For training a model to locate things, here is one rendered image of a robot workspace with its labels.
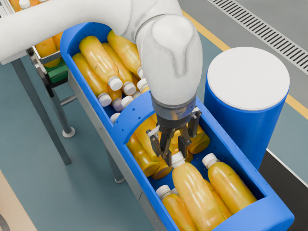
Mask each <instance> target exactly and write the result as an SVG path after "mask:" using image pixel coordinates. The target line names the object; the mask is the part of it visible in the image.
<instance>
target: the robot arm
mask: <svg viewBox="0 0 308 231"><path fill-rule="evenodd" d="M84 22H98V23H102V24H105V25H107V26H109V27H110V28H111V29H112V30H113V32H114V33H115V35H117V36H121V37H123V38H125V39H127V40H129V41H131V42H132V43H134V44H136V45H137V49H138V53H139V57H140V61H141V66H142V71H143V74H144V76H145V78H146V82H147V85H148V87H149V88H150V94H151V100H152V107H153V109H154V111H155V112H156V116H157V123H156V128H155V129H153V130H150V129H148V130H147V131H146V134H147V135H148V137H149V138H150V141H151V146H152V150H153V151H154V152H155V154H156V155H157V157H160V156H161V157H162V159H163V160H164V161H165V162H166V164H167V165H168V166H169V167H171V151H170V150H169V148H170V143H171V139H172V138H173V137H174V133H175V132H176V131H177V130H179V131H180V134H181V135H180V136H178V150H179V151H181V153H182V155H183V157H184V158H186V157H187V147H188V146H189V145H190V144H191V143H192V141H191V140H190V138H194V137H196V135H197V131H198V122H199V118H200V116H201V114H202V112H201V110H200V109H199V108H198V107H197V106H196V94H197V87H198V85H199V83H200V78H201V74H202V66H203V51H202V44H201V40H200V37H199V34H198V32H197V30H196V28H195V26H194V24H193V23H192V22H191V21H190V20H189V19H188V18H186V17H185V16H183V13H182V10H181V8H180V5H179V3H178V1H177V0H49V1H47V2H44V3H41V4H39V5H35V6H33V7H30V8H27V9H25V10H22V11H19V12H16V13H13V14H10V15H7V16H5V17H2V18H0V62H2V61H4V60H6V59H9V58H11V57H13V56H15V55H17V54H19V53H21V52H23V51H25V50H27V49H29V48H31V47H33V46H35V45H37V44H39V43H41V42H43V41H45V40H47V39H49V38H51V37H53V36H55V35H56V34H58V33H60V32H62V31H64V30H66V29H68V28H70V27H73V26H75V25H78V24H80V23H84ZM187 123H188V126H187ZM159 132H162V134H161V139H160V142H159V140H158V138H159V136H158V135H159Z"/></svg>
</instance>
